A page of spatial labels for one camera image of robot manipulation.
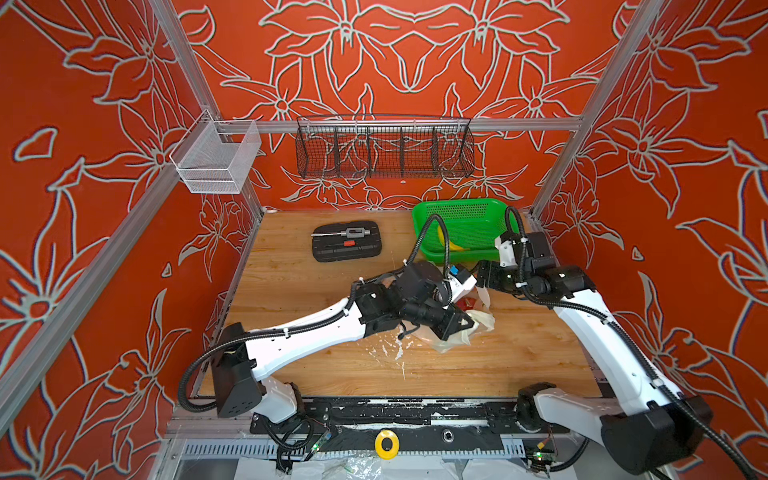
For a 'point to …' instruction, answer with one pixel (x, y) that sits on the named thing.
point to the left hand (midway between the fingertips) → (476, 322)
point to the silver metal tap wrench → (349, 233)
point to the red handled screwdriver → (350, 243)
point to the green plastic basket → (473, 226)
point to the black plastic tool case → (340, 247)
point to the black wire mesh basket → (375, 147)
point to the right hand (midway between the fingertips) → (476, 273)
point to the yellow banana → (452, 246)
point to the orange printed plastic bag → (474, 308)
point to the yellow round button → (387, 443)
